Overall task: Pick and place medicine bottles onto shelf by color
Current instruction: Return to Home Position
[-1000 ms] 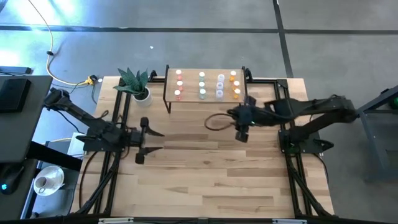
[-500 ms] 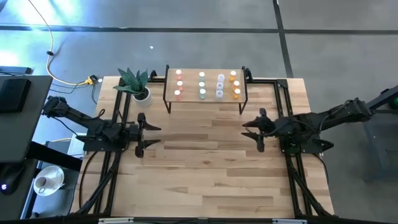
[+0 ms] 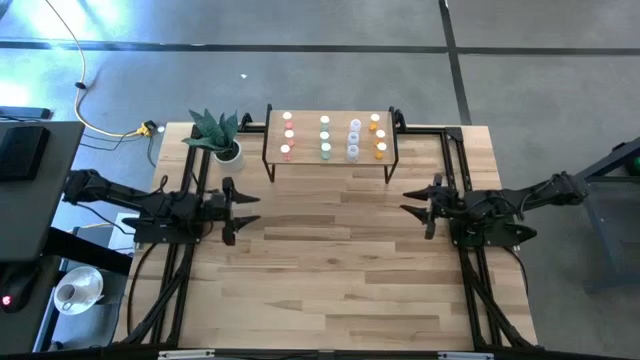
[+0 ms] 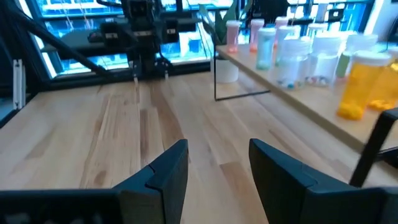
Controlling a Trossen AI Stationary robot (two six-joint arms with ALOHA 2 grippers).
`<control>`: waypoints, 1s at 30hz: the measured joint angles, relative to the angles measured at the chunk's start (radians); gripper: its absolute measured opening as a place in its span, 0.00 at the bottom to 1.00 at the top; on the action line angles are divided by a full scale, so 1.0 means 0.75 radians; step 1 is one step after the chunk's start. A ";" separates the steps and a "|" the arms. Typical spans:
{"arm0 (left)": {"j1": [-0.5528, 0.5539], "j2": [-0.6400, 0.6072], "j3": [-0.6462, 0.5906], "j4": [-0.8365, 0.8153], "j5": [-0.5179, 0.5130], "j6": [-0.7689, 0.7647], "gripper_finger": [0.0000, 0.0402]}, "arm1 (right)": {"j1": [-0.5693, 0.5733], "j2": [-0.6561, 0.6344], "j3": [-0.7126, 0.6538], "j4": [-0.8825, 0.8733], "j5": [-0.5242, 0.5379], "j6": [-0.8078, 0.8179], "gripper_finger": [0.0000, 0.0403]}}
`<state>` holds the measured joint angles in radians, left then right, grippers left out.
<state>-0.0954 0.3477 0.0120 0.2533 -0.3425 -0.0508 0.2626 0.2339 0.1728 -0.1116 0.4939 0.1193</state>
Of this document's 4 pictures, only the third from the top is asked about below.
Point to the white box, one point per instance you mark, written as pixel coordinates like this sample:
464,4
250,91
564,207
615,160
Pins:
119,237

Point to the black flat device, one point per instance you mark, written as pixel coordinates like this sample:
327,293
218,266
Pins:
25,113

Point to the black aluminium table frame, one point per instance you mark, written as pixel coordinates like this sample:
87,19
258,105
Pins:
425,130

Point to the black floor tape stripe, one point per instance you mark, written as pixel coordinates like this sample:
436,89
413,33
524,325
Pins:
456,75
250,48

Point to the wooden shelf black metal legs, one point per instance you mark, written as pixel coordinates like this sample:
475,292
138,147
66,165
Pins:
310,155

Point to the green plant white pot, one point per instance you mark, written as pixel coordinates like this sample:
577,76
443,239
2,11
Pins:
215,131

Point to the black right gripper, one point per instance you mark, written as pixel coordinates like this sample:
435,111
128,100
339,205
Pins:
442,205

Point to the white cup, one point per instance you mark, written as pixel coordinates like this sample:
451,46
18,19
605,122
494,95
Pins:
66,293

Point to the dark grey desk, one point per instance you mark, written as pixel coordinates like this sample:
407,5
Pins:
45,225

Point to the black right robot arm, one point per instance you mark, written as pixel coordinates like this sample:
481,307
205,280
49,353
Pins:
515,200

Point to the black computer mouse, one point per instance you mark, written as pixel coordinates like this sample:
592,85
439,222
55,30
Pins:
15,290

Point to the grey metal cart frame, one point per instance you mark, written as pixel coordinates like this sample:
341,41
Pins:
607,160

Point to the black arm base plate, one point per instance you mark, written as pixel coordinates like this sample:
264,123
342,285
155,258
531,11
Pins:
150,235
505,235

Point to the clear medicine bottle white cap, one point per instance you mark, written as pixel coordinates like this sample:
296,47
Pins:
353,138
355,125
352,153

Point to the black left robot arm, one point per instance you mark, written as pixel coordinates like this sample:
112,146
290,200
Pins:
135,197

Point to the silver metal bracket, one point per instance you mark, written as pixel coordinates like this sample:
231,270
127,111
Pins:
465,356
186,354

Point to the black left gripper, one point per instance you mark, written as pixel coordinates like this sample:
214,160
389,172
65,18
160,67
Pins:
220,210

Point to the black desk beam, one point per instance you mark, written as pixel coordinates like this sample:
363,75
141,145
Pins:
90,250

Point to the black mouse pad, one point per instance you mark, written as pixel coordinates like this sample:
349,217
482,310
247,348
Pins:
22,150

